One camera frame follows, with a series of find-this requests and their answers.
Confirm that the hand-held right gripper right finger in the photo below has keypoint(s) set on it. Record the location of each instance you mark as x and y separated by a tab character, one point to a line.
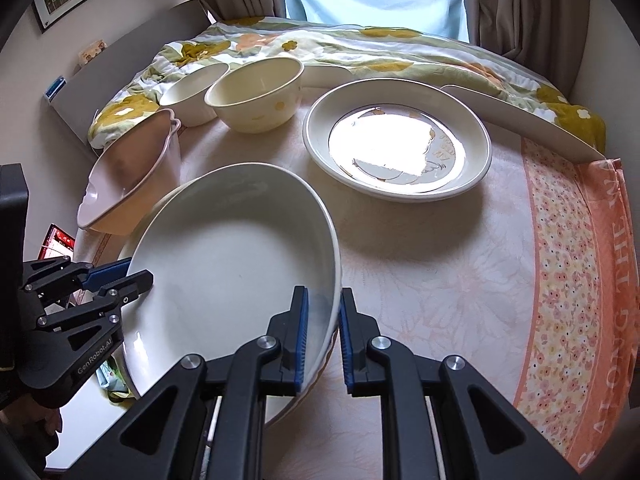
345	340

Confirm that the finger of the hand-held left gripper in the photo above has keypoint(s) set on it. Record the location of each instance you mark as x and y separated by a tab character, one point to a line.
107	272
130	287

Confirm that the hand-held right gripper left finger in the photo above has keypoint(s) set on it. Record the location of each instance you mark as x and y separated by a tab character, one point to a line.
301	340

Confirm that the large white deep plate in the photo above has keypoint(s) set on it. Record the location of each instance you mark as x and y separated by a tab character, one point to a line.
225	260

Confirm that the plain cream bowl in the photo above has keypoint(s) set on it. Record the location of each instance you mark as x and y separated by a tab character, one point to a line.
192	95

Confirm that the cream plate with printed centre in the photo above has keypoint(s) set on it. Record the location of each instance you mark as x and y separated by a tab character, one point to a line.
320	130

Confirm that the cream bowl yellow print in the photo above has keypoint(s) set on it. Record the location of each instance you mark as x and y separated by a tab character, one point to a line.
255	85

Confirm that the green patterned item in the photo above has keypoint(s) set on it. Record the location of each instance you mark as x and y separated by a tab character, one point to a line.
112	380

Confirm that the red package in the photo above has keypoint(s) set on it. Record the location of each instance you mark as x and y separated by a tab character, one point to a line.
59	242

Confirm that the pink orange floral cloth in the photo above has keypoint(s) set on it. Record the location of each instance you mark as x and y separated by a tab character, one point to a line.
450	285

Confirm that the blue and white packet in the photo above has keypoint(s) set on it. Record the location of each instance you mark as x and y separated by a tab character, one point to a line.
55	89

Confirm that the grey headboard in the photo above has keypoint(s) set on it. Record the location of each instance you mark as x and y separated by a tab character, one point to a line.
125	60

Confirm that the small patterned box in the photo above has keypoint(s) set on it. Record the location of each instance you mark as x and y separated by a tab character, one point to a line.
93	53

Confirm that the white bed tray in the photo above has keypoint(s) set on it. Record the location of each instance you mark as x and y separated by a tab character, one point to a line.
530	120

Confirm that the yellow green floral blanket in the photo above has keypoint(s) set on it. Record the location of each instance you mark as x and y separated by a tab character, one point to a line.
350	45

